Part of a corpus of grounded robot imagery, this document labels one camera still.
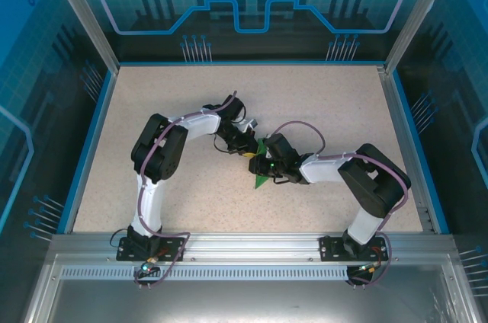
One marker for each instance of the green paper sheet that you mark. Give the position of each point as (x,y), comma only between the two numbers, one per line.
(261,183)

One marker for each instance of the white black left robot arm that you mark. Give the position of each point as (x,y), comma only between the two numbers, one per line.
(150,205)

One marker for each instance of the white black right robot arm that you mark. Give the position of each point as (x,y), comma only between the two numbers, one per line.
(324,168)

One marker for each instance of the steel sheet panel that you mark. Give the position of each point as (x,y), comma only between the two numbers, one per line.
(244,300)

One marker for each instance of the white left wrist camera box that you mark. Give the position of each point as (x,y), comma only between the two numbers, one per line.
(248,126)

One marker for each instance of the aluminium mounting rail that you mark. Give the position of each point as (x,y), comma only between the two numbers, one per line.
(248,247)

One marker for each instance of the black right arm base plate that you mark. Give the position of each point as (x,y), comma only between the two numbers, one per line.
(329,248)

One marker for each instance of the aluminium side rail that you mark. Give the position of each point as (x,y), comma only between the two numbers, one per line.
(396,109)

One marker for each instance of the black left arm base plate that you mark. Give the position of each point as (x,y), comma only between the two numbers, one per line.
(126,255)

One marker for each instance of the aluminium frame post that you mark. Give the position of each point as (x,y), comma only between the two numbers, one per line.
(84,14)
(419,14)

